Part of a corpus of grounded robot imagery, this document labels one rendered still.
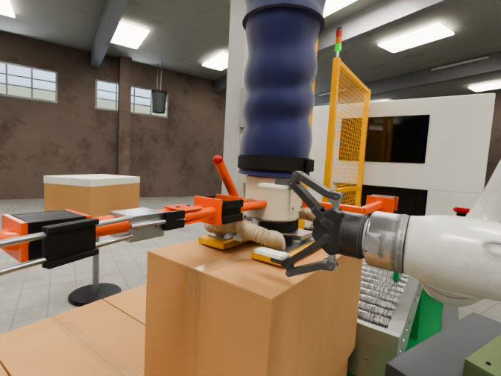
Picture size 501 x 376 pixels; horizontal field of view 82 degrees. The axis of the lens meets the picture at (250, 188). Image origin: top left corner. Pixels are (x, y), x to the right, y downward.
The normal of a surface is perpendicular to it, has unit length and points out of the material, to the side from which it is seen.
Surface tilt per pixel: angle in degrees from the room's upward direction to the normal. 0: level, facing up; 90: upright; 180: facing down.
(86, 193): 90
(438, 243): 67
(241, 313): 90
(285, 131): 76
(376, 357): 90
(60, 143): 90
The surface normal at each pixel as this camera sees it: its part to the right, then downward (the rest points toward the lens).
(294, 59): 0.15, -0.15
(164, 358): -0.60, 0.03
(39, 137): 0.55, 0.10
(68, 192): -0.21, 0.07
